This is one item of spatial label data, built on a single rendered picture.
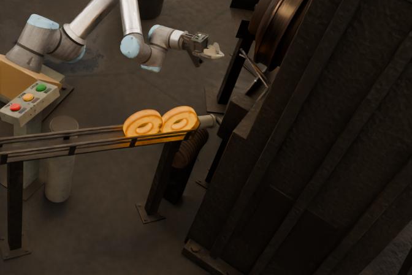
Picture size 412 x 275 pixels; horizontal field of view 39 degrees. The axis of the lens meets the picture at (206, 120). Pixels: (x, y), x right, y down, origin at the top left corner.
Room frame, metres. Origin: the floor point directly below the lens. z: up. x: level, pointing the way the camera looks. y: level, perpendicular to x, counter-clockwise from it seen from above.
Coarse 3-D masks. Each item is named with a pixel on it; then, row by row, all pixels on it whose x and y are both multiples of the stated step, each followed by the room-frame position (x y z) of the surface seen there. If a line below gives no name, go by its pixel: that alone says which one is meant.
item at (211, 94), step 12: (240, 0) 2.62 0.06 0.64; (252, 0) 2.64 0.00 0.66; (240, 12) 2.59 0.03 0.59; (252, 12) 2.63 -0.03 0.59; (240, 24) 2.36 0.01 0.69; (240, 36) 2.37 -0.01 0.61; (252, 36) 2.39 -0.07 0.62; (240, 60) 2.47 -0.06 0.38; (228, 72) 2.48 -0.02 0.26; (228, 84) 2.47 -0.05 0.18; (216, 96) 2.52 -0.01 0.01; (228, 96) 2.48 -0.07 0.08; (216, 108) 2.42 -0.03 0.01
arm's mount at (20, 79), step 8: (0, 56) 1.92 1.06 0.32; (0, 64) 1.86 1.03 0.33; (8, 64) 1.85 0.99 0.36; (16, 64) 1.92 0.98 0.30; (0, 72) 1.86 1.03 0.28; (8, 72) 1.85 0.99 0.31; (16, 72) 1.84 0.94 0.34; (24, 72) 1.84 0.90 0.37; (32, 72) 1.93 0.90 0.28; (0, 80) 1.86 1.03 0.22; (8, 80) 1.85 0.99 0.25; (16, 80) 1.84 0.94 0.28; (24, 80) 1.84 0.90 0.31; (32, 80) 1.83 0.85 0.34; (40, 80) 1.84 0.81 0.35; (48, 80) 1.93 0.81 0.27; (0, 88) 1.86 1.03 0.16; (8, 88) 1.85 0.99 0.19; (16, 88) 1.84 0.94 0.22; (24, 88) 1.84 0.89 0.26; (8, 96) 1.85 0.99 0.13; (16, 96) 1.84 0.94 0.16
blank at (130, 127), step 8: (144, 112) 1.49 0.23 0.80; (152, 112) 1.51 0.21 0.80; (128, 120) 1.45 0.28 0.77; (136, 120) 1.45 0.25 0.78; (144, 120) 1.47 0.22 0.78; (152, 120) 1.49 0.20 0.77; (160, 120) 1.52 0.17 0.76; (128, 128) 1.43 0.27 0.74; (136, 128) 1.45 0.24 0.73; (144, 128) 1.50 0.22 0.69; (152, 128) 1.50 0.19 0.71; (160, 128) 1.52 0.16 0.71; (128, 136) 1.44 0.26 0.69
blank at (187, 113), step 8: (168, 112) 1.56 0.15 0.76; (176, 112) 1.57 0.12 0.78; (184, 112) 1.58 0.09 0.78; (192, 112) 1.60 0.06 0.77; (168, 120) 1.54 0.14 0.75; (176, 120) 1.56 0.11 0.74; (184, 120) 1.62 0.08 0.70; (192, 120) 1.61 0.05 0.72; (168, 128) 1.55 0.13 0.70; (176, 128) 1.58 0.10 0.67; (184, 128) 1.60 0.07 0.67
